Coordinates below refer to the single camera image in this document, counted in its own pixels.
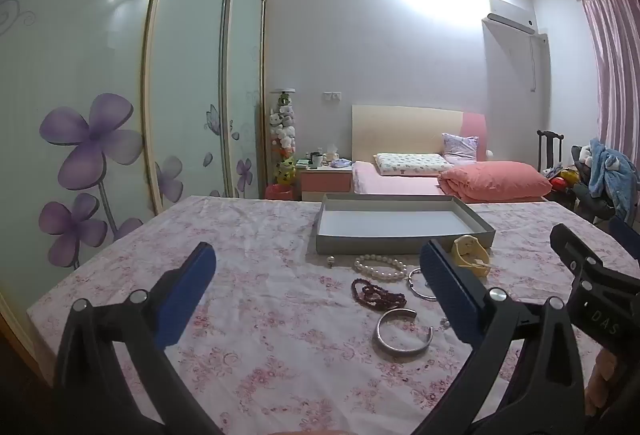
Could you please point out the person's right hand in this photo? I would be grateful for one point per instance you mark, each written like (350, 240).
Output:
(601, 380)

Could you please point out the pink and beige nightstand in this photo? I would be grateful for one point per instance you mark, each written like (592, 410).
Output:
(325, 182)

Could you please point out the blue crumpled cloth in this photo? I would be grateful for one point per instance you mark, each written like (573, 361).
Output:
(342, 162)

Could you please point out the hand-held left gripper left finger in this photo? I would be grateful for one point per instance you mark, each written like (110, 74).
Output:
(187, 295)

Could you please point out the white patterned pillow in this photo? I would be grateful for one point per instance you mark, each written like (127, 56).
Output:
(410, 163)

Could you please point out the white air conditioner pipe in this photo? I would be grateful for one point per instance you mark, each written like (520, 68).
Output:
(537, 65)

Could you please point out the red lined wastebasket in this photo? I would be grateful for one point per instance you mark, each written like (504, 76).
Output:
(279, 192)

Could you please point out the bed with pink sheet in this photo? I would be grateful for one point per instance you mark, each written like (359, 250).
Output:
(390, 185)

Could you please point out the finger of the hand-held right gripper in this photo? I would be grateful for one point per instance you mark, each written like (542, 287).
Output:
(627, 237)
(570, 245)

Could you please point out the floral sliding door wardrobe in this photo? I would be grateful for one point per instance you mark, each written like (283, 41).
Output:
(75, 90)

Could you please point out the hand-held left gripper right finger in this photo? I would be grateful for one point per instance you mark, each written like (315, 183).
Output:
(447, 295)

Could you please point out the yellow wristwatch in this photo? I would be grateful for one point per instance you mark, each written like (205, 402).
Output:
(472, 260)

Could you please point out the folded pink quilt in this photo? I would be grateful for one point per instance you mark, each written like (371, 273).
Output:
(492, 182)

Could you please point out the black office chair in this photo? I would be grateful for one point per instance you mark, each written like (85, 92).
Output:
(582, 197)

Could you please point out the pink curtain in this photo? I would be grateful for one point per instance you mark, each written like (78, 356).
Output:
(615, 75)

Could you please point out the tissue box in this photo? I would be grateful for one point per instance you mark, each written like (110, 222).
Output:
(331, 155)

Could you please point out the green book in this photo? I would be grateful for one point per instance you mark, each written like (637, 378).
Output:
(303, 162)

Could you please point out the white wall socket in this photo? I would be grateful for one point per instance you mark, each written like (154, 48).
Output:
(332, 95)

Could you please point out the red and yellow toys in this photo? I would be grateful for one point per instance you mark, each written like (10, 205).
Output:
(562, 179)

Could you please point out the purple pillow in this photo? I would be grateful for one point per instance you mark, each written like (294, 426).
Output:
(460, 146)

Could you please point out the white air conditioner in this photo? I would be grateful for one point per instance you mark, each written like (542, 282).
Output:
(510, 15)

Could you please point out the small silver earring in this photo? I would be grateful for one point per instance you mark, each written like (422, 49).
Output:
(444, 323)

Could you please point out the thin silver bangle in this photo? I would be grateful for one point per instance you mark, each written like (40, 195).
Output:
(411, 286)

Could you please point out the dark wooden chair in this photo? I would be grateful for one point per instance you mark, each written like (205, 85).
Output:
(547, 150)

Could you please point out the plush toy tower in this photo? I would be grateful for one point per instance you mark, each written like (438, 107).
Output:
(284, 135)

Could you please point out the beige and pink headboard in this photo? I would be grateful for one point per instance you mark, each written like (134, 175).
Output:
(400, 130)

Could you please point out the silver cuff bangle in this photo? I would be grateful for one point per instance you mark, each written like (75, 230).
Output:
(400, 350)

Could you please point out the grey cardboard tray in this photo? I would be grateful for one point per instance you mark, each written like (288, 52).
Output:
(390, 222)

